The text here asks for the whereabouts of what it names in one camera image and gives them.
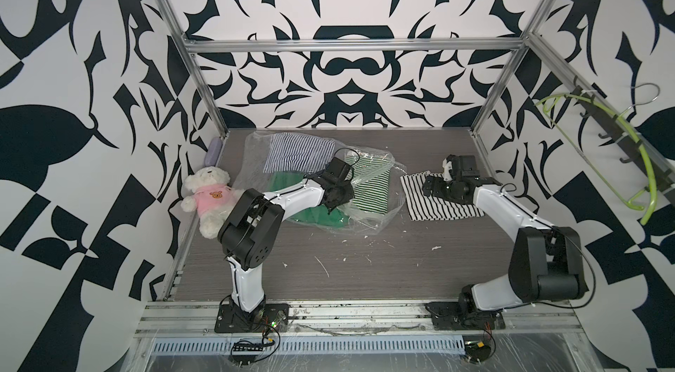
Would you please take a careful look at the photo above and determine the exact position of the black electronics board left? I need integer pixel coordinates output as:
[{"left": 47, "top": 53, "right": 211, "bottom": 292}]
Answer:
[{"left": 230, "top": 340, "right": 276, "bottom": 366}]

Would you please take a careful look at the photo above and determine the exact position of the white teddy bear pink shirt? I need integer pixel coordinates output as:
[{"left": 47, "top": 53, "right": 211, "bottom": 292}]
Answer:
[{"left": 180, "top": 166, "right": 244, "bottom": 239}]

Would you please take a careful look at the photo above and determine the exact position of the blue white striped garment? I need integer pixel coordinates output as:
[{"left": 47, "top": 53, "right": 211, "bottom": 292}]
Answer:
[{"left": 263, "top": 132, "right": 336, "bottom": 173}]

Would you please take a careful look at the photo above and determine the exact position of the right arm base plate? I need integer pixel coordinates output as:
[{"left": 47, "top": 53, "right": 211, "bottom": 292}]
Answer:
[{"left": 425, "top": 301, "right": 506, "bottom": 331}]

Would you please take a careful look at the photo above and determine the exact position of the white slotted cable duct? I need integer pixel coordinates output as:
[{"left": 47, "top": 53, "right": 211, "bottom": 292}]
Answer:
[{"left": 152, "top": 335, "right": 465, "bottom": 355}]

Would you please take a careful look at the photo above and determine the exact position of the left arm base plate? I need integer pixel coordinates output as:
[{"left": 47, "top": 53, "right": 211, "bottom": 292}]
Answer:
[{"left": 214, "top": 298, "right": 290, "bottom": 334}]

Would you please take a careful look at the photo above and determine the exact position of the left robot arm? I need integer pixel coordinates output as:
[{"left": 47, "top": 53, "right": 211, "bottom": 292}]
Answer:
[{"left": 217, "top": 157, "right": 354, "bottom": 317}]

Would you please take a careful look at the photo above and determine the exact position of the green white striped garment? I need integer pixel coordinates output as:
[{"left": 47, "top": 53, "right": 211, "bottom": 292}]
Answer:
[{"left": 343, "top": 152, "right": 395, "bottom": 217}]

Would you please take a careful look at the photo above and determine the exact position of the black electronics board right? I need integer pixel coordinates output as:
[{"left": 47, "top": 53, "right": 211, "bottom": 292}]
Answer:
[{"left": 462, "top": 340, "right": 493, "bottom": 365}]

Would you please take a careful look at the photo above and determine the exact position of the black wall hook rack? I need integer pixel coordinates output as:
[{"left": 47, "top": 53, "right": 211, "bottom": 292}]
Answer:
[{"left": 572, "top": 75, "right": 674, "bottom": 198}]

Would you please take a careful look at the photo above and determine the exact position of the aluminium frame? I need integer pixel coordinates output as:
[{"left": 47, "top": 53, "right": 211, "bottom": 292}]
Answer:
[{"left": 160, "top": 0, "right": 674, "bottom": 371}]

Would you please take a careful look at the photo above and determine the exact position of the black electronics board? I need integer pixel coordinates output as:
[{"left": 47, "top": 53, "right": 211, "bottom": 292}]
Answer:
[
  {"left": 462, "top": 340, "right": 493, "bottom": 365},
  {"left": 230, "top": 340, "right": 276, "bottom": 366}
]

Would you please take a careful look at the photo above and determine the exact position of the clear plastic vacuum bag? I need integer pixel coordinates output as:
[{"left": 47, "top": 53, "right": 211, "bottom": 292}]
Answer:
[{"left": 221, "top": 132, "right": 405, "bottom": 240}]

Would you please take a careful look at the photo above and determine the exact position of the black white striped tank top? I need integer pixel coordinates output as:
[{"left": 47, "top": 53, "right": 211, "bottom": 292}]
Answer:
[{"left": 400, "top": 172, "right": 484, "bottom": 221}]

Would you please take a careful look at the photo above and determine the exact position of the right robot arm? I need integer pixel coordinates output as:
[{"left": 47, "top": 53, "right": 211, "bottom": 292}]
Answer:
[{"left": 422, "top": 155, "right": 596, "bottom": 315}]

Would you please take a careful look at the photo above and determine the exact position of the green clothes hanger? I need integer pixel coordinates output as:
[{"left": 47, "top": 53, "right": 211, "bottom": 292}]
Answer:
[{"left": 535, "top": 86, "right": 667, "bottom": 226}]

